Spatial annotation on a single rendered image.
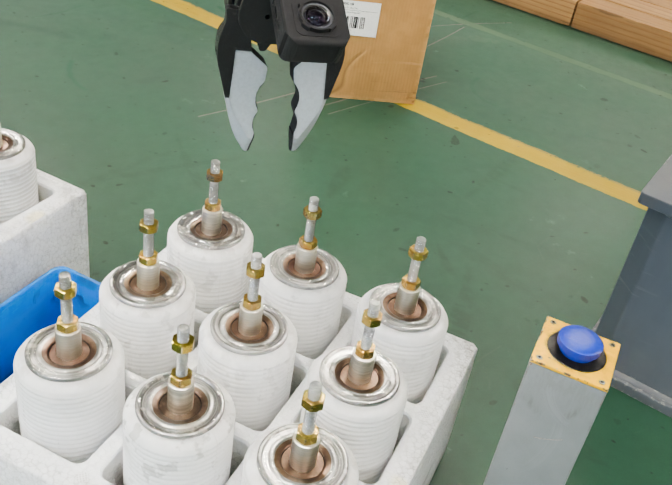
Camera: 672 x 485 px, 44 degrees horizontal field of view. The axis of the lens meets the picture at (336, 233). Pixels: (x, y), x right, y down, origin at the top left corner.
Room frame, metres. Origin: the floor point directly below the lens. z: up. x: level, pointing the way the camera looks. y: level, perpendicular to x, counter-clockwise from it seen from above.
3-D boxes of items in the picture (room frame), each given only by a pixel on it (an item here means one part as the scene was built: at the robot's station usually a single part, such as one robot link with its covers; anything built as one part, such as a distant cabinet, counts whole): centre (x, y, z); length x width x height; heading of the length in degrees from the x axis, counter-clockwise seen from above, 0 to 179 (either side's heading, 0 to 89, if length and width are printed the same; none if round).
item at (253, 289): (0.60, 0.07, 0.30); 0.01 x 0.01 x 0.08
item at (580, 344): (0.57, -0.23, 0.32); 0.04 x 0.04 x 0.02
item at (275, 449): (0.45, 0.00, 0.25); 0.08 x 0.08 x 0.01
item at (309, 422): (0.45, 0.00, 0.30); 0.01 x 0.01 x 0.08
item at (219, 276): (0.75, 0.14, 0.16); 0.10 x 0.10 x 0.18
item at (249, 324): (0.60, 0.07, 0.26); 0.02 x 0.02 x 0.03
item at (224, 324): (0.60, 0.07, 0.25); 0.08 x 0.08 x 0.01
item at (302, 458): (0.45, 0.00, 0.26); 0.02 x 0.02 x 0.03
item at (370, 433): (0.56, -0.04, 0.16); 0.10 x 0.10 x 0.18
